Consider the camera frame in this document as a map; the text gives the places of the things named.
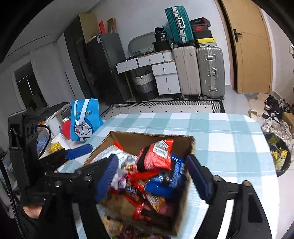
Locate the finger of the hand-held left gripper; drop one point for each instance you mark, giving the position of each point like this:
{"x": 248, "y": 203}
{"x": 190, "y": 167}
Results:
{"x": 59, "y": 178}
{"x": 79, "y": 150}

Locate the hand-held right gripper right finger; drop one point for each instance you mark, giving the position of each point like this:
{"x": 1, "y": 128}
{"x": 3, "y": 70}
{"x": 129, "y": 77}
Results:
{"x": 199, "y": 179}

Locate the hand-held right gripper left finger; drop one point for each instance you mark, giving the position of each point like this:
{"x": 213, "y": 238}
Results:
{"x": 106, "y": 179}

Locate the brown cardboard box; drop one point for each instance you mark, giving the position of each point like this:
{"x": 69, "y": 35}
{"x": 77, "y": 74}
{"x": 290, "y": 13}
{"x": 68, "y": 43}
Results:
{"x": 131, "y": 137}

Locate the person's left hand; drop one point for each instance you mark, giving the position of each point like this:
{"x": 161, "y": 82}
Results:
{"x": 31, "y": 211}

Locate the clear plastic container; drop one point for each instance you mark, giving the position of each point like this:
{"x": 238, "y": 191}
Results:
{"x": 42, "y": 144}

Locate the red round object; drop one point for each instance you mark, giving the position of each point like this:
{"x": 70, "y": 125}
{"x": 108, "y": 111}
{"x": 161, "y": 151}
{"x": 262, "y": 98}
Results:
{"x": 66, "y": 128}

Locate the blue cartoon gift bag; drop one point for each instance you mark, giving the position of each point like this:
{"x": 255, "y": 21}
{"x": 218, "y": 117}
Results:
{"x": 83, "y": 119}

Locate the long red snack packet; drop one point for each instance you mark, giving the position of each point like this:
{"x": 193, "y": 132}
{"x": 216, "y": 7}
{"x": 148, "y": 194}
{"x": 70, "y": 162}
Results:
{"x": 142, "y": 175}

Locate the white kettle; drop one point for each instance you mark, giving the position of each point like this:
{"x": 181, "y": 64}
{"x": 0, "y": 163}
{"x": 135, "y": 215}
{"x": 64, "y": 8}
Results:
{"x": 55, "y": 121}

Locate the teal checkered tablecloth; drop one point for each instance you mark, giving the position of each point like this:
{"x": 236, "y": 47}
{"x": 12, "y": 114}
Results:
{"x": 229, "y": 142}

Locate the yellow snack packet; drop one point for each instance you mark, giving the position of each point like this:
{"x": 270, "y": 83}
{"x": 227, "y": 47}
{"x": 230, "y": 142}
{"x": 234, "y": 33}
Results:
{"x": 112, "y": 226}

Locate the dark red snack packet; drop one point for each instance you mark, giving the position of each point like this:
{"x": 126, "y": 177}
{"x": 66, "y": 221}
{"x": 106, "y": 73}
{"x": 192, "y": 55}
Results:
{"x": 154, "y": 214}

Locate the black round basket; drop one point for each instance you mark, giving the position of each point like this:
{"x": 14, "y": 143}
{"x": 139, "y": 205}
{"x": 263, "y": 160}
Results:
{"x": 279, "y": 156}

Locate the white slipper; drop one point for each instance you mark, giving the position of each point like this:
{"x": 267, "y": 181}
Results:
{"x": 253, "y": 114}

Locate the dark tall cabinet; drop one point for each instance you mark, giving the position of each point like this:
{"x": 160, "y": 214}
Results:
{"x": 73, "y": 64}

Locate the black refrigerator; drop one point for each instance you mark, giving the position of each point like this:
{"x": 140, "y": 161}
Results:
{"x": 108, "y": 69}

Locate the woven laundry basket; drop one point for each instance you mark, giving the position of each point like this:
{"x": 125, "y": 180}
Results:
{"x": 144, "y": 87}

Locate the pile of shoes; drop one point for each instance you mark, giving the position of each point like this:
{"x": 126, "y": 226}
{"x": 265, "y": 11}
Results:
{"x": 275, "y": 115}

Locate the white drawer desk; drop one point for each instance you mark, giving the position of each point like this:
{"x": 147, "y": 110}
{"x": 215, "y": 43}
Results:
{"x": 165, "y": 78}

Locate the silver suitcase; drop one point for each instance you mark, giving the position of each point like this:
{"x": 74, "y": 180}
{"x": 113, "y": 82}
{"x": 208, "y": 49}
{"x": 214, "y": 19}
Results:
{"x": 210, "y": 71}

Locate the beige suitcase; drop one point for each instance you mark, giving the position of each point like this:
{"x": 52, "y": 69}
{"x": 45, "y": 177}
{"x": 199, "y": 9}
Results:
{"x": 186, "y": 71}

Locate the grey oval tray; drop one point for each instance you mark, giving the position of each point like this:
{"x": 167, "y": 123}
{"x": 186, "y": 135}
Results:
{"x": 140, "y": 43}

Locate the plain cardboard carton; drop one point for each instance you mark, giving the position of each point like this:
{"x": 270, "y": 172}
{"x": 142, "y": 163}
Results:
{"x": 89, "y": 27}

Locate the red bottle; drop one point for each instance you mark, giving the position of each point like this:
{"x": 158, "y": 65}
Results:
{"x": 101, "y": 27}

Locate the brown paper bag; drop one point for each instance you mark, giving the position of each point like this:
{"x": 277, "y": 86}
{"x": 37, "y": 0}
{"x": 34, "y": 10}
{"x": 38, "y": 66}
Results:
{"x": 112, "y": 26}

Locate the black printed bag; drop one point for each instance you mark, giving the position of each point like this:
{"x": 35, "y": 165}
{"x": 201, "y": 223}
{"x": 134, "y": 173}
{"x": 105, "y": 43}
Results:
{"x": 160, "y": 34}

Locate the wooden door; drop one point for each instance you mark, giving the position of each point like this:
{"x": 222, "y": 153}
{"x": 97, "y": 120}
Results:
{"x": 250, "y": 46}

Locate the plain black shoe box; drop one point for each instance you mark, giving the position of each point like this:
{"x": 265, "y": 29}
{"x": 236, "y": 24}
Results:
{"x": 203, "y": 34}

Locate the black shoe box red logo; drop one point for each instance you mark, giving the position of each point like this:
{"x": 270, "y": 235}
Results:
{"x": 200, "y": 28}

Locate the teal suitcase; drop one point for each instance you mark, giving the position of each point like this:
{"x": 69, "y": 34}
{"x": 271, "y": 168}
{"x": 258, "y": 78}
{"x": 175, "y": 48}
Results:
{"x": 179, "y": 25}

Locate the black shoe box red stripe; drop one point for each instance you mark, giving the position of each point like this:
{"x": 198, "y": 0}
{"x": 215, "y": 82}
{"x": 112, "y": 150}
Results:
{"x": 199, "y": 21}

